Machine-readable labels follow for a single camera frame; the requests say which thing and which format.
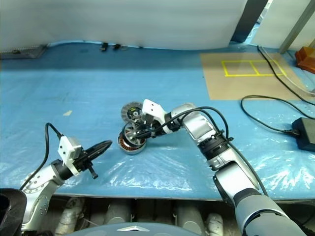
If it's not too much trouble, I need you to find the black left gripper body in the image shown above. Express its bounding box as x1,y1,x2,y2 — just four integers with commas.
73,150,99,179

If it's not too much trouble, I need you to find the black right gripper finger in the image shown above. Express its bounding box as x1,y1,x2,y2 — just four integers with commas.
133,116,146,129
134,130,156,139

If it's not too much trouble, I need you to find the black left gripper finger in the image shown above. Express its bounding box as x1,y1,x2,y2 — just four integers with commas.
88,146,111,162
85,140,113,156

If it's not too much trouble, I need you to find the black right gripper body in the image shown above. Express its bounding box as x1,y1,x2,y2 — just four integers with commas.
141,115,163,138

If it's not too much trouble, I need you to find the black spoked rotor wheel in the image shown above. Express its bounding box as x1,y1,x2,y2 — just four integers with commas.
123,121,148,146

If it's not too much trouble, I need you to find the silver motor cover circuit board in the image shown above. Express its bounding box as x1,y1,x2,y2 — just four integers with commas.
121,102,143,123

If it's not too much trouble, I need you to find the motor stator with copper windings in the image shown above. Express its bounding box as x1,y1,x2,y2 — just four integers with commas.
118,130,148,156

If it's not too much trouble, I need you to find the grey padded cylinder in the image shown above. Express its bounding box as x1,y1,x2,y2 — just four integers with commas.
54,198,86,236
205,212,224,236
105,199,133,225
174,200,205,234

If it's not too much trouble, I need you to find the grey robot torso with logo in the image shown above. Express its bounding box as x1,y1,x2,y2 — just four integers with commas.
66,222,207,236

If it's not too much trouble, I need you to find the dark rounded shape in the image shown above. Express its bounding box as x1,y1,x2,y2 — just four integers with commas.
0,188,27,236

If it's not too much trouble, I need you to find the brown cardboard sheet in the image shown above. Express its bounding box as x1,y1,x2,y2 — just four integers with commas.
199,53,305,101

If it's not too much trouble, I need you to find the white partition panel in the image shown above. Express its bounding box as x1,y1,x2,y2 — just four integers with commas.
0,0,248,54

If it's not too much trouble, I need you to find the grey metal strip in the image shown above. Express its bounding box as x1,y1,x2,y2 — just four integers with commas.
0,44,48,60

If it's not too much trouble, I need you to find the clear plastic tube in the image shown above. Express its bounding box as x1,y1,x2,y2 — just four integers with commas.
259,46,315,97

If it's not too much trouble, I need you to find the black power adapter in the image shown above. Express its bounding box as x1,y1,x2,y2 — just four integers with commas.
291,117,315,152

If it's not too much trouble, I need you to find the brown box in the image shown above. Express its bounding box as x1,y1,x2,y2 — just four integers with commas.
294,46,315,74

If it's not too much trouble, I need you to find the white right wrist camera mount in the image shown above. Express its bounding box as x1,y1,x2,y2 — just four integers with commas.
142,98,165,125

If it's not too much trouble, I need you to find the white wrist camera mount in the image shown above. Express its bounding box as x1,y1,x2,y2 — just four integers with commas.
58,136,83,176
142,98,165,125

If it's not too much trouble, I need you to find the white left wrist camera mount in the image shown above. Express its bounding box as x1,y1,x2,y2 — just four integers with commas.
58,136,83,176

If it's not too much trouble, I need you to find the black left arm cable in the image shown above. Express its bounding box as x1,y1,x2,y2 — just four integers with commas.
19,122,65,191

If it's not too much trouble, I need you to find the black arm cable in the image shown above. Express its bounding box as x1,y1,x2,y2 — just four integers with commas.
19,122,65,191
151,106,269,197

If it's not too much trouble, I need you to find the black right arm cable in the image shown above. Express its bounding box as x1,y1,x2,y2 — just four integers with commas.
151,106,269,197

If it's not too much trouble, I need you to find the black adapter power cord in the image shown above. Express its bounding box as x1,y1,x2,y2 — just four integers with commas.
240,95,315,135

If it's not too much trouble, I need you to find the thin black cable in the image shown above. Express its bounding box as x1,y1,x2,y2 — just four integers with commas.
257,45,315,108

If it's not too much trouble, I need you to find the dark post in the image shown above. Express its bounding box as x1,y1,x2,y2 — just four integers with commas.
230,0,269,43

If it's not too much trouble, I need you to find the grey aluminium post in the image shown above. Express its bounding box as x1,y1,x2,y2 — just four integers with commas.
279,0,315,54

